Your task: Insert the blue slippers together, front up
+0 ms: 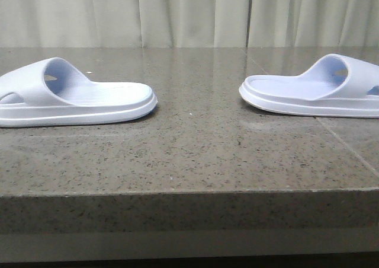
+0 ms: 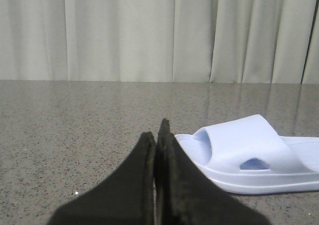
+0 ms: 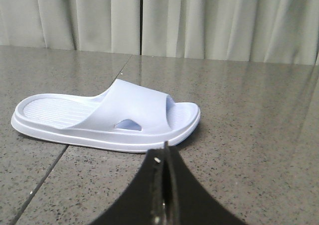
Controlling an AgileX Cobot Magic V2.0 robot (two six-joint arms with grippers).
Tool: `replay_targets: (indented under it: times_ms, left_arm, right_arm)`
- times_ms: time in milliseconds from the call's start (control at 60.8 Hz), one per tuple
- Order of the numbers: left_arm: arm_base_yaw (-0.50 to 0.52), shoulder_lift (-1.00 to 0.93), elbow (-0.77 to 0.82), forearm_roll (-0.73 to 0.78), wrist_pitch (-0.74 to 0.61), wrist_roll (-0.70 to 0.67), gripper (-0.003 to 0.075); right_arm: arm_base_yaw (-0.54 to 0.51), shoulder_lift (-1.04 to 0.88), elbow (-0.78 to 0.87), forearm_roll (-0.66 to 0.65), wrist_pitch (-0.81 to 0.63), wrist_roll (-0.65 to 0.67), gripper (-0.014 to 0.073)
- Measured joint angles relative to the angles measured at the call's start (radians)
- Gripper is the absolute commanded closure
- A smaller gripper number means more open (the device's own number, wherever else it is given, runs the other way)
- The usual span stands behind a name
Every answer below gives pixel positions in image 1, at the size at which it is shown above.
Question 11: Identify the light blue slipper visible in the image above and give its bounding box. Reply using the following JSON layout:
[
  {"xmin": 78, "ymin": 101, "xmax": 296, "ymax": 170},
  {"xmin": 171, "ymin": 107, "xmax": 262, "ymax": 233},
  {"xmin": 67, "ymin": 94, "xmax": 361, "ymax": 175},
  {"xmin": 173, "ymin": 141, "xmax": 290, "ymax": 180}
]
[
  {"xmin": 1, "ymin": 58, "xmax": 158, "ymax": 127},
  {"xmin": 239, "ymin": 53, "xmax": 378, "ymax": 118}
]

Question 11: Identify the beige curtain backdrop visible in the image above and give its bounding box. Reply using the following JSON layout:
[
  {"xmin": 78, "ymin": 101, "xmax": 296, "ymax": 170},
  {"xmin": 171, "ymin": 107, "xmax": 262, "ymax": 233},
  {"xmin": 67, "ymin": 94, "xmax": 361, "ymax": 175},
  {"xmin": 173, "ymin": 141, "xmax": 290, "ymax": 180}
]
[{"xmin": 1, "ymin": 0, "xmax": 378, "ymax": 47}]

